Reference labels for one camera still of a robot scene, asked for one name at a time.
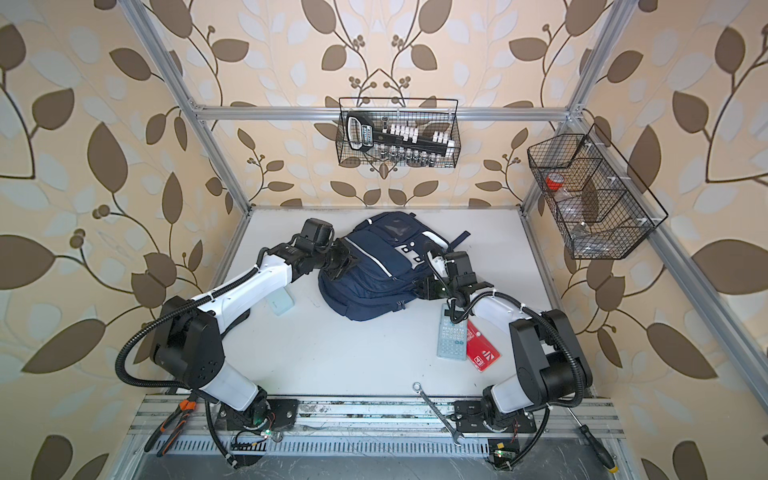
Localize right wire basket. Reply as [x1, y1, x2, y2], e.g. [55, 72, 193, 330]
[527, 125, 668, 260]

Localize red packet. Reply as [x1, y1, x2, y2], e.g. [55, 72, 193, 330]
[466, 321, 501, 372]

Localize silver combination wrench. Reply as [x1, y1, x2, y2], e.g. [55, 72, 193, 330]
[412, 382, 464, 445]

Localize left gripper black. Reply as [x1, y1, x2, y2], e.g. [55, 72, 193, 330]
[311, 235, 363, 277]

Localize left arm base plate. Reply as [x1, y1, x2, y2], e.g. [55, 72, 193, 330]
[215, 398, 300, 431]

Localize navy blue student backpack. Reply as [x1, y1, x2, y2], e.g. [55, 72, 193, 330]
[318, 211, 470, 323]

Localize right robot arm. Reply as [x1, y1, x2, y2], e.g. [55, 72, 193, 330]
[426, 251, 593, 471]

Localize wire basket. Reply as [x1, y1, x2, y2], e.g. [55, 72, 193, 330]
[335, 95, 461, 168]
[527, 125, 668, 260]

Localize back wire basket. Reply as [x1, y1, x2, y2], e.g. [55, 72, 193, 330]
[335, 95, 461, 168]

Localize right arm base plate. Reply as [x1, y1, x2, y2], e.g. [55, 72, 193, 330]
[447, 398, 537, 434]

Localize orange handled pliers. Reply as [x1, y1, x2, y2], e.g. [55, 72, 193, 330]
[144, 393, 198, 457]

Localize red object in basket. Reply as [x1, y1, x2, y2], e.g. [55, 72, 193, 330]
[545, 172, 565, 193]

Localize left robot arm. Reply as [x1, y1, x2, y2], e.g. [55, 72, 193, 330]
[115, 218, 349, 431]

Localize black handled screwdriver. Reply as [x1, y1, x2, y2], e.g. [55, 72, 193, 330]
[567, 408, 618, 474]

